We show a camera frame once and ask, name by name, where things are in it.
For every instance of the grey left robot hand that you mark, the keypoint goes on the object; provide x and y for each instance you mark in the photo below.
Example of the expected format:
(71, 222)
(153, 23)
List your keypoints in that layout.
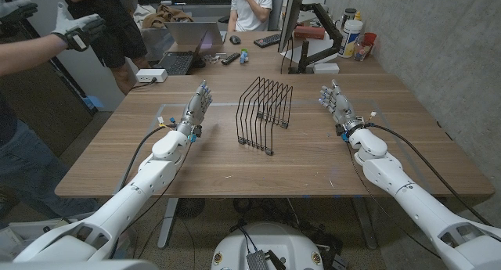
(194, 107)

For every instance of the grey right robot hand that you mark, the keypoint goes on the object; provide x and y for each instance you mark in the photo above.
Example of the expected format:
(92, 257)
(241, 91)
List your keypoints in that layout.
(340, 105)

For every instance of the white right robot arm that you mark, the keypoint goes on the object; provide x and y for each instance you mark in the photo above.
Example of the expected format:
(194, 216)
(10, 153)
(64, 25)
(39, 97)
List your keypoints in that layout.
(411, 195)

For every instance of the bare forearm of gloved person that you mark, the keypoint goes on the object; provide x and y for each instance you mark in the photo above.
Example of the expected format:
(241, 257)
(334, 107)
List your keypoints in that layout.
(27, 55)

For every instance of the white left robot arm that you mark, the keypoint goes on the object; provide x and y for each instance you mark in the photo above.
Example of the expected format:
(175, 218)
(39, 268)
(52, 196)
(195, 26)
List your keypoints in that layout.
(129, 195)

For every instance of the flat white box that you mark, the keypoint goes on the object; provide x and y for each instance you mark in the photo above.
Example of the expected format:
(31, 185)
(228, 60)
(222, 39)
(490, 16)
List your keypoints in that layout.
(326, 68)

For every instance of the black laptop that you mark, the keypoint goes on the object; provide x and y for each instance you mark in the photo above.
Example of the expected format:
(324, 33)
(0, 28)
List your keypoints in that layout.
(176, 62)

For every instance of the white power strip box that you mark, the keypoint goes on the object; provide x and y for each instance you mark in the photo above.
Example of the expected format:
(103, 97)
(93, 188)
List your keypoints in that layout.
(150, 75)

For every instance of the clear plastic cup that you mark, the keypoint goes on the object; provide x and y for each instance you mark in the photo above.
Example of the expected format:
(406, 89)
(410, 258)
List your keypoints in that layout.
(361, 51)

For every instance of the black remote control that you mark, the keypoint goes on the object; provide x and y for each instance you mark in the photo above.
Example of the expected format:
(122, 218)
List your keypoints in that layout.
(231, 58)

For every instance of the white paper sheet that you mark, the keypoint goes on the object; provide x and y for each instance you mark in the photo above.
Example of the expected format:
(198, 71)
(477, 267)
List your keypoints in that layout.
(321, 47)

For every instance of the white wipes canister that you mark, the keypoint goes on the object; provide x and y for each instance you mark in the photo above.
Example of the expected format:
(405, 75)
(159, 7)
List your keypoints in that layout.
(350, 39)

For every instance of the small blue green toy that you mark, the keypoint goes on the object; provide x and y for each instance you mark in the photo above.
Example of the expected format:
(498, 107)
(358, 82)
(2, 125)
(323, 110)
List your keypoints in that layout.
(244, 56)

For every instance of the silver laptop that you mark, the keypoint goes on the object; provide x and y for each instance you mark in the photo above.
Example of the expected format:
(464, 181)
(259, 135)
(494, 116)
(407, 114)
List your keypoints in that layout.
(192, 32)

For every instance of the black computer mouse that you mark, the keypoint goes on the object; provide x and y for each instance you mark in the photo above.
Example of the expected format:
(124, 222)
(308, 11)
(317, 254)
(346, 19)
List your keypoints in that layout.
(235, 39)

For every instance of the red book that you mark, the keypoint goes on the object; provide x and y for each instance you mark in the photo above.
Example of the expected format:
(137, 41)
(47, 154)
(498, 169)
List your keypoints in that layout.
(309, 32)

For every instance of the black lidded jar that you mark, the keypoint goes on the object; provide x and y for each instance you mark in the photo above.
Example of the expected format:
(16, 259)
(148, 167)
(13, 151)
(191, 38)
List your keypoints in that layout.
(348, 15)

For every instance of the yellow bottle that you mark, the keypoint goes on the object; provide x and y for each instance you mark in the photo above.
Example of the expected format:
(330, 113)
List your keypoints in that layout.
(357, 16)

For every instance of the brown jacket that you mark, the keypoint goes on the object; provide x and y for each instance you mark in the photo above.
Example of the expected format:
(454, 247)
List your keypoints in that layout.
(166, 15)

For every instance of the black keyboard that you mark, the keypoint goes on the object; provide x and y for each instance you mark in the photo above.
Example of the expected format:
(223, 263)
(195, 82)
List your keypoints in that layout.
(267, 40)

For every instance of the black computer monitor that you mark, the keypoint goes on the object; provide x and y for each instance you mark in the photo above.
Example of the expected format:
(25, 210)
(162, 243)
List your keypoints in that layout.
(291, 19)

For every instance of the black round fan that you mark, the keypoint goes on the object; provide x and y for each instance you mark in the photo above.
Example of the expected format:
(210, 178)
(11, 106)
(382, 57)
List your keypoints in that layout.
(189, 207)

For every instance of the standing person in black shorts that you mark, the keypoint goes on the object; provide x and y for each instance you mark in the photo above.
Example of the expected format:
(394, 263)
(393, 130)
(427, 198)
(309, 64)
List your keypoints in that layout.
(117, 39)

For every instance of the seated person in white shirt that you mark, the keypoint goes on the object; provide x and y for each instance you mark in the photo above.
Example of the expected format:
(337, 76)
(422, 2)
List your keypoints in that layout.
(250, 8)

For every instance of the grey office chair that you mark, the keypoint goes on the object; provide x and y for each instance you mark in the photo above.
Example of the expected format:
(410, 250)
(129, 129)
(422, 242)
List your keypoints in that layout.
(277, 8)

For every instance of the grey table leg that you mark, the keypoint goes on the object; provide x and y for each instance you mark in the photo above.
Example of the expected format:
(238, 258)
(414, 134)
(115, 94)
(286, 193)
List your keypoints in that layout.
(365, 223)
(167, 223)

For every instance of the grey black glove with label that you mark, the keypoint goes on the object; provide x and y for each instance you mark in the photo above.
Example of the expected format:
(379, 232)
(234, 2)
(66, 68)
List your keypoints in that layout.
(78, 27)

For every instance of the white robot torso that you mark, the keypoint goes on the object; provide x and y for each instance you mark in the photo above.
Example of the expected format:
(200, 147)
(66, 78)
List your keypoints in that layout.
(274, 238)

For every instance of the dark brown cabinet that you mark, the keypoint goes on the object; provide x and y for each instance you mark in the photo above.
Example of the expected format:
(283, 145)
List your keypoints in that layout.
(43, 101)

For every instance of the grey finned module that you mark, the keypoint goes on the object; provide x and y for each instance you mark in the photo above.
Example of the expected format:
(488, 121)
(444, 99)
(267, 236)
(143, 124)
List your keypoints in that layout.
(257, 261)

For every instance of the gloved person in jeans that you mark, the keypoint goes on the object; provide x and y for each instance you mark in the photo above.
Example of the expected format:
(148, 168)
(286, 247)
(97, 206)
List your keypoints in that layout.
(27, 168)

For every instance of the white plastic bin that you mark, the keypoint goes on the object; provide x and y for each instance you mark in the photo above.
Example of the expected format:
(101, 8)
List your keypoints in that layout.
(23, 232)

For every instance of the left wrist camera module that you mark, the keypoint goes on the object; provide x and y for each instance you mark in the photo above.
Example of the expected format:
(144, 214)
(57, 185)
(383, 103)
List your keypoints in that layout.
(195, 131)

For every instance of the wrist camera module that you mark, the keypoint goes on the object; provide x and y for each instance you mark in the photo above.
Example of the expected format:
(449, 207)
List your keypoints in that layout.
(195, 131)
(340, 130)

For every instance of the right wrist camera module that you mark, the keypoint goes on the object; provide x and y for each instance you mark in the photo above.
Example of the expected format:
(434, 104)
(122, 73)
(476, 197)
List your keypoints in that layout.
(340, 130)

